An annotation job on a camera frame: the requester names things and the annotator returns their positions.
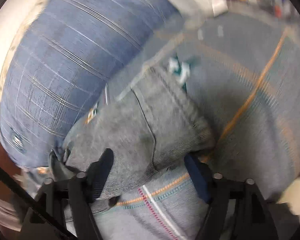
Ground blue plaid pillow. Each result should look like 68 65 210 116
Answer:
0 0 176 168

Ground grey star-patterned bed sheet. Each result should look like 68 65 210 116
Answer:
22 12 300 240

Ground grey denim pants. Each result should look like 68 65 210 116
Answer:
49 66 215 199

